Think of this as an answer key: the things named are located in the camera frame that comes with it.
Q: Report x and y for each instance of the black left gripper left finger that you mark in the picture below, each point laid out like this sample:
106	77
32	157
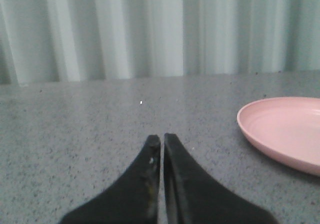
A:
132	198

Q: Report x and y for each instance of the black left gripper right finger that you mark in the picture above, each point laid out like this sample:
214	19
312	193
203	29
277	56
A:
193	196

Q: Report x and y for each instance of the pink plate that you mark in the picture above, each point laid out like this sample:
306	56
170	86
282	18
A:
286	129

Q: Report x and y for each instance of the white pleated curtain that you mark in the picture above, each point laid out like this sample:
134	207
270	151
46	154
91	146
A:
75	40

